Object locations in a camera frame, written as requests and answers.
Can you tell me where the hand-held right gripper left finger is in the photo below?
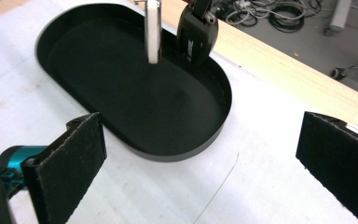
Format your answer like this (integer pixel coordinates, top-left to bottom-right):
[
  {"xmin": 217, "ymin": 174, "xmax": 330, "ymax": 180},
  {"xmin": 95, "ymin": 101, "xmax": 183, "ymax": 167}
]
[{"xmin": 21, "ymin": 112, "xmax": 108, "ymax": 224}]

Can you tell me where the white desk leg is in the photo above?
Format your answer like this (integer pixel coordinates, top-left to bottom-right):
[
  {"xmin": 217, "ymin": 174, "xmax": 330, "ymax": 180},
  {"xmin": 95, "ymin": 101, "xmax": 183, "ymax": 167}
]
[{"xmin": 324, "ymin": 0, "xmax": 354, "ymax": 36}]

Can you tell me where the black oval tray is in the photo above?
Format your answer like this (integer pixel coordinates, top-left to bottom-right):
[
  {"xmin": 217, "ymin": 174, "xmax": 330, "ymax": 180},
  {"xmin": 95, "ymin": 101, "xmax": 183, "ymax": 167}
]
[{"xmin": 34, "ymin": 2, "xmax": 234, "ymax": 163}]

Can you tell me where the white table mat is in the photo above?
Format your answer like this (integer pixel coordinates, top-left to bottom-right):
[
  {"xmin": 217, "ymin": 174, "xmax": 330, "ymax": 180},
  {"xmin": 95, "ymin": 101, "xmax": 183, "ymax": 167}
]
[{"xmin": 0, "ymin": 0, "xmax": 358, "ymax": 224}]

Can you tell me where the tangle of cables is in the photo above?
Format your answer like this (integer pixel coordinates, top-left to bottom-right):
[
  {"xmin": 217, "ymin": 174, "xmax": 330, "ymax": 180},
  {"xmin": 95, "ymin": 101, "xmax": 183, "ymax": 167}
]
[{"xmin": 213, "ymin": 0, "xmax": 324, "ymax": 35}]

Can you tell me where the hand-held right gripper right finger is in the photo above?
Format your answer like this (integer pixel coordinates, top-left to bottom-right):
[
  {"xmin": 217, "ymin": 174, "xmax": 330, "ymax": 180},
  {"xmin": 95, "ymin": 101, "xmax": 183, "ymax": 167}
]
[{"xmin": 295, "ymin": 110, "xmax": 358, "ymax": 224}]

